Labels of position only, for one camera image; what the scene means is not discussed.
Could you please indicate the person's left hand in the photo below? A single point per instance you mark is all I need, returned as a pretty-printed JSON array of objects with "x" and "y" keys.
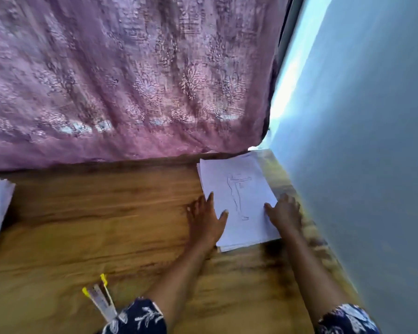
[{"x": 205, "y": 224}]

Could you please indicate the person's right hand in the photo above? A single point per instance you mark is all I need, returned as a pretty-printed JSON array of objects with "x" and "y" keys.
[{"x": 285, "y": 215}]

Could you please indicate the dark window frame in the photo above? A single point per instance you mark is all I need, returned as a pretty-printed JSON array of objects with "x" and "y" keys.
[{"x": 285, "y": 45}]

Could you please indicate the body figure paper stack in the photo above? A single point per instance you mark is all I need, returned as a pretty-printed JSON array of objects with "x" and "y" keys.
[{"x": 240, "y": 184}]

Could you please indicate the pink patterned curtain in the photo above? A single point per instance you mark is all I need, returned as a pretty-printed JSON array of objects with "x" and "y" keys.
[{"x": 125, "y": 73}]

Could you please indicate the silver yellow black stapler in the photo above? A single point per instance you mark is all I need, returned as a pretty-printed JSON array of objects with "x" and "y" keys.
[{"x": 101, "y": 299}]

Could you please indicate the person's left forearm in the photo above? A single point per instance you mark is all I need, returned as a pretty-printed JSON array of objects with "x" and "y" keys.
[{"x": 174, "y": 281}]

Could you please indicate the person's right forearm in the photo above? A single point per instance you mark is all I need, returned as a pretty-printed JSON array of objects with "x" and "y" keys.
[{"x": 317, "y": 274}]

